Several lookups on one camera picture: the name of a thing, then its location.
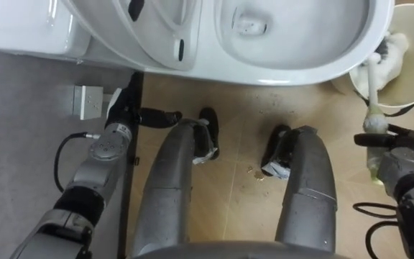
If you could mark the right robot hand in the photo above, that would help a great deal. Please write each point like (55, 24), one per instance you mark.
(404, 138)

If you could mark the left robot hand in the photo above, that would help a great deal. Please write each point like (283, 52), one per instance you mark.
(124, 104)

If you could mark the white toilet brush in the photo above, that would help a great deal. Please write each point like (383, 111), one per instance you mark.
(373, 93)

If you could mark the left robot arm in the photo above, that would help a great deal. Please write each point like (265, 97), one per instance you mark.
(92, 172)

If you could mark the white crumpled tissue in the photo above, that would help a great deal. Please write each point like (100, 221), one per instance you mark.
(390, 68)

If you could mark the white toilet seat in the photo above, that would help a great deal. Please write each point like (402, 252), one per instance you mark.
(149, 32)

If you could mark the robot legs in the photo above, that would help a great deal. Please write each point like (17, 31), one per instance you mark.
(167, 187)

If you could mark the black floor trim strip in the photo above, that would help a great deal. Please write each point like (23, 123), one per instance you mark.
(124, 216)

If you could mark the white toilet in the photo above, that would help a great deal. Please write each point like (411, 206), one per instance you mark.
(293, 68)

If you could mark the grey metal bracket box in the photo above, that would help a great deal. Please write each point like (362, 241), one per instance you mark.
(86, 102)

